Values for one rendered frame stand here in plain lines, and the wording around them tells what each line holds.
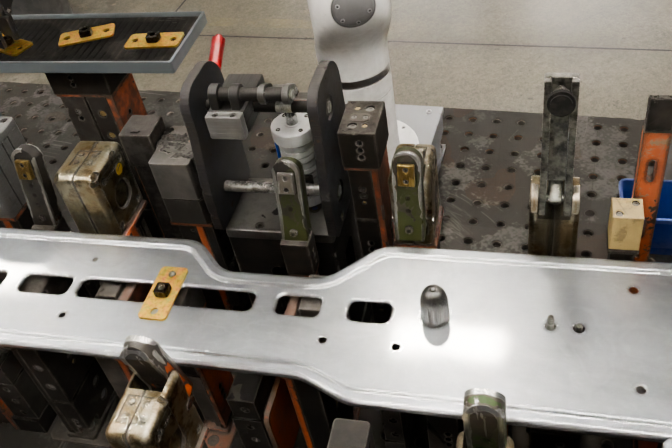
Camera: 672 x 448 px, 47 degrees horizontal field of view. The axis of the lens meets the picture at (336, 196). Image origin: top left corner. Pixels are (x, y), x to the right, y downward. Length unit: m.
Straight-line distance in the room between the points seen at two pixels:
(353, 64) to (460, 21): 2.16
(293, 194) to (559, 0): 2.64
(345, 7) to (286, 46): 2.27
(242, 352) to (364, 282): 0.17
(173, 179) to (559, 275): 0.52
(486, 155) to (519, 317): 0.71
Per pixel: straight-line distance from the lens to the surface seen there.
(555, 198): 0.92
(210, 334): 0.92
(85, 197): 1.10
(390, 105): 1.33
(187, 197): 1.08
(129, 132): 1.10
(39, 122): 1.99
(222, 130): 0.97
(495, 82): 2.98
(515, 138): 1.60
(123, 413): 0.84
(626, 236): 0.93
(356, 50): 1.21
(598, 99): 2.90
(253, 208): 1.11
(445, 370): 0.84
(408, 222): 0.98
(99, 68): 1.15
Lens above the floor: 1.70
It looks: 42 degrees down
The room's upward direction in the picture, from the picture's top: 11 degrees counter-clockwise
